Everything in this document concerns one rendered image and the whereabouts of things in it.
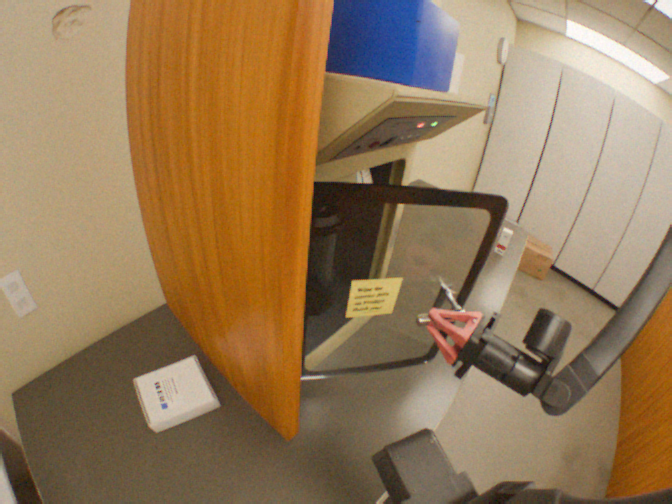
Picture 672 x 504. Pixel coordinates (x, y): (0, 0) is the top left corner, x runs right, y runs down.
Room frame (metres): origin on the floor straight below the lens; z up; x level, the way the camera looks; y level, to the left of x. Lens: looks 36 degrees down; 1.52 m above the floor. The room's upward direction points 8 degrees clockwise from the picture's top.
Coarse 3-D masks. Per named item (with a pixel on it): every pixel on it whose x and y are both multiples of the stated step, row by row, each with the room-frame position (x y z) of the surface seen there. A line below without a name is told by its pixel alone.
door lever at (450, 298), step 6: (450, 294) 0.36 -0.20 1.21; (456, 294) 0.36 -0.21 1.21; (444, 300) 0.36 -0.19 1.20; (450, 300) 0.35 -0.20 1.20; (456, 306) 0.34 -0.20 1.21; (420, 318) 0.30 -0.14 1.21; (426, 318) 0.30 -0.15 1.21; (444, 318) 0.31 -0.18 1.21; (450, 318) 0.31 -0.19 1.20; (420, 324) 0.30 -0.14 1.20; (426, 324) 0.30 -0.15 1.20; (432, 324) 0.30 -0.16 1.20
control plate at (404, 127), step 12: (396, 120) 0.29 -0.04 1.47; (408, 120) 0.31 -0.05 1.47; (420, 120) 0.34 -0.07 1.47; (432, 120) 0.37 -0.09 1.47; (444, 120) 0.41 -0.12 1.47; (372, 132) 0.29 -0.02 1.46; (384, 132) 0.31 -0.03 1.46; (396, 132) 0.34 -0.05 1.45; (408, 132) 0.37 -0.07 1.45; (420, 132) 0.41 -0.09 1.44; (360, 144) 0.31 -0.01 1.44; (396, 144) 0.41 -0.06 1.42; (336, 156) 0.30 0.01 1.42
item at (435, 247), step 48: (336, 192) 0.31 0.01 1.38; (384, 192) 0.32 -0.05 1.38; (432, 192) 0.34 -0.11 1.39; (480, 192) 0.37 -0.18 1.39; (336, 240) 0.31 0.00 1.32; (384, 240) 0.32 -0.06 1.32; (432, 240) 0.34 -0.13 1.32; (480, 240) 0.37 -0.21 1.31; (336, 288) 0.31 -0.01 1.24; (432, 288) 0.35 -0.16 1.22; (336, 336) 0.31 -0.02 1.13; (384, 336) 0.34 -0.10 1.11; (432, 336) 0.37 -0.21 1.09
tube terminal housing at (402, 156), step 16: (432, 0) 0.52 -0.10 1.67; (416, 144) 0.55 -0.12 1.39; (336, 160) 0.37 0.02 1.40; (352, 160) 0.39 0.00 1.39; (368, 160) 0.43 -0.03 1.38; (384, 160) 0.46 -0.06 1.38; (400, 160) 0.57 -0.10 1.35; (320, 176) 0.34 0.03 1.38; (336, 176) 0.37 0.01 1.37; (400, 176) 0.57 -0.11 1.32
